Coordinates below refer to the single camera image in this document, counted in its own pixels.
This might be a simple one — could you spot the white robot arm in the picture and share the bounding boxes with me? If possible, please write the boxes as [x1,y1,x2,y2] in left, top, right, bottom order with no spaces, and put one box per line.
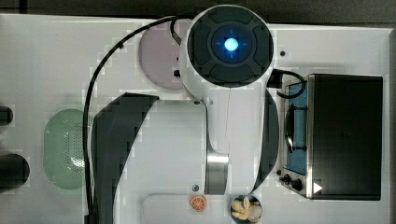
[91,5,279,224]

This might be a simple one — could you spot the green perforated strainer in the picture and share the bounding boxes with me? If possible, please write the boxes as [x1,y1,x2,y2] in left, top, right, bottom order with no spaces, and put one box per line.
[43,109,85,189]

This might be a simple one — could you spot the purple round plate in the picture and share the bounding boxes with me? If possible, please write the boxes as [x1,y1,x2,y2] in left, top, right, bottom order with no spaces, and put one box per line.
[138,21,183,91]

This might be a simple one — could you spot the orange slice toy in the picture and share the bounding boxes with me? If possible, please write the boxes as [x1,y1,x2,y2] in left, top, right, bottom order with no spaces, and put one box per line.
[190,195,206,212]

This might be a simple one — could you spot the bowl of garlic cloves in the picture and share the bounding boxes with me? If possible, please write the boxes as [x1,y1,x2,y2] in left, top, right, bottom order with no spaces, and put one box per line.
[231,195,263,224]

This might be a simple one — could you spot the black toaster oven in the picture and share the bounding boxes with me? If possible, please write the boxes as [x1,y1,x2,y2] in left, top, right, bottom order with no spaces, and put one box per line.
[278,74,383,201]

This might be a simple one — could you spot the black cylinder upper left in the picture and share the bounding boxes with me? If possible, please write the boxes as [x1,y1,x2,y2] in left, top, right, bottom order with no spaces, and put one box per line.
[0,105,13,126]

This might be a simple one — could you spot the black cylinder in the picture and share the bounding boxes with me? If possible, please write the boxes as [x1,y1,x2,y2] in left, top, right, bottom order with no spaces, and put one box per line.
[0,154,30,192]
[0,105,13,126]

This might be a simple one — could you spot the black cylinder lower left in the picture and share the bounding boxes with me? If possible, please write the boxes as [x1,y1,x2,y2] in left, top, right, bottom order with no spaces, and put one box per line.
[0,154,30,192]

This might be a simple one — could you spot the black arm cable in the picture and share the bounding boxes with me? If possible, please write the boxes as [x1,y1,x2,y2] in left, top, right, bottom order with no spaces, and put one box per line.
[81,15,177,224]

